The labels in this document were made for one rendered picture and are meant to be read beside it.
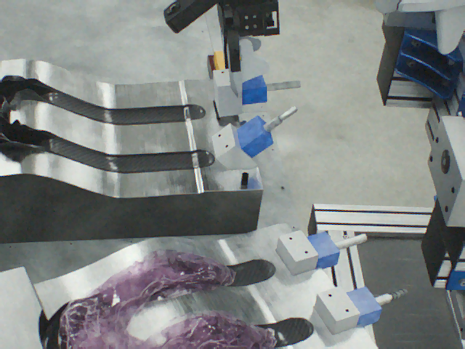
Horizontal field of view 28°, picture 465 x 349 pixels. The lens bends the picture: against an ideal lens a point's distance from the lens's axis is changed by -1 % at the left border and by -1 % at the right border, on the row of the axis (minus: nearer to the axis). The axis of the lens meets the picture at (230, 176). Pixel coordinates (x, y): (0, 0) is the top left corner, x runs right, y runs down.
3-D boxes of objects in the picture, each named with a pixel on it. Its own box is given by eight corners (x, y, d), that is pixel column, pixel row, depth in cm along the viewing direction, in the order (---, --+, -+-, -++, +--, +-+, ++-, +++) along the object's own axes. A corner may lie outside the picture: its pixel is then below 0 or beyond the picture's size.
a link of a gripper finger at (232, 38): (243, 73, 134) (236, 14, 131) (232, 75, 134) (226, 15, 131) (237, 65, 138) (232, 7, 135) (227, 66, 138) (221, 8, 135)
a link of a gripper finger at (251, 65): (273, 99, 138) (268, 38, 134) (234, 104, 137) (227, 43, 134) (269, 93, 140) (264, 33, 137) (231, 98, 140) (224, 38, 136)
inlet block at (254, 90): (296, 90, 147) (296, 60, 144) (303, 106, 143) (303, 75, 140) (214, 100, 146) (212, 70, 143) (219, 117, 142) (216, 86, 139)
